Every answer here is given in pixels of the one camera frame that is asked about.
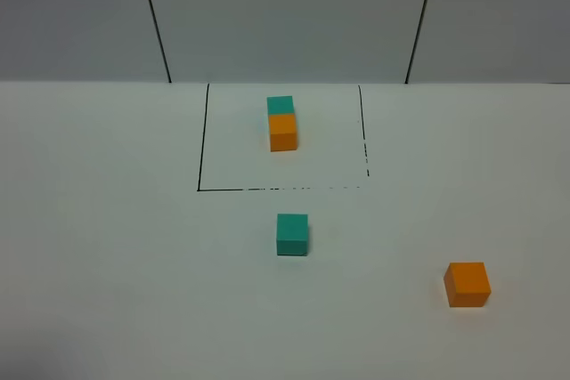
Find template orange block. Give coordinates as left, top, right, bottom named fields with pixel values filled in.
left=268, top=113, right=298, bottom=152

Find template teal block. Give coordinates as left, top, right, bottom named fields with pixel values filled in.
left=266, top=96, right=295, bottom=116

